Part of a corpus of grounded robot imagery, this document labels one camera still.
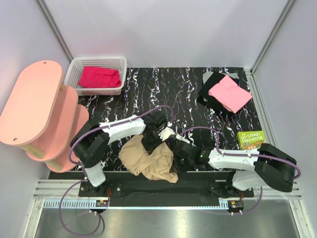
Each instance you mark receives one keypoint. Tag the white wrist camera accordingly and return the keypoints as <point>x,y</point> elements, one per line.
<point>167,132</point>
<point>178,137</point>

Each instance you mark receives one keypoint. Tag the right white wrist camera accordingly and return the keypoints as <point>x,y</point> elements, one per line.
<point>178,137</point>

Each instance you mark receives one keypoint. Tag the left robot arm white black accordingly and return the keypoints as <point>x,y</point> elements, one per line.
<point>90,143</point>

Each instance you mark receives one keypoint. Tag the black folded t shirt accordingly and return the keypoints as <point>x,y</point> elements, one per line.
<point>210,101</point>

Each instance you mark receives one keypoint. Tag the pink tiered shelf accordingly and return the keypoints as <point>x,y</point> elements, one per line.
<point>42,116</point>

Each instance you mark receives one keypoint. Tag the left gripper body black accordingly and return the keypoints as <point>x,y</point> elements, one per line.
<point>150,141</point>

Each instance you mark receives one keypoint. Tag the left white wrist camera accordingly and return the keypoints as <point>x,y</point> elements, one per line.
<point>167,132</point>

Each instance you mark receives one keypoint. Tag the beige t shirt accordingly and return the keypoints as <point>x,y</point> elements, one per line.
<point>155,166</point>

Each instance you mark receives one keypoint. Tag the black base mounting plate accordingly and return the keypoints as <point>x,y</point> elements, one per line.
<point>193,190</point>

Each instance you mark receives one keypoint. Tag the magenta t shirt in basket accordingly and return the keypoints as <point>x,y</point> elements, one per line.
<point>98,77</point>

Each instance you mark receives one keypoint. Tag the white plastic basket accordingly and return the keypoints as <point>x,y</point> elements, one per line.
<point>76,67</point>

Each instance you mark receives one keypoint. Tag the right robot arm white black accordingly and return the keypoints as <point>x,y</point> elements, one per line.
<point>266,165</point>

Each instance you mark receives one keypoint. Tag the green treehouse book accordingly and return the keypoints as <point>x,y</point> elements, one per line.
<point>250,139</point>

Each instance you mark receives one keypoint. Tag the pink folded t shirt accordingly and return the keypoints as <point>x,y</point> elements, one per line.
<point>230,95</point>

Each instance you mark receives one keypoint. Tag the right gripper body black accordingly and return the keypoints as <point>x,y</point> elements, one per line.
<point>182,165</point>

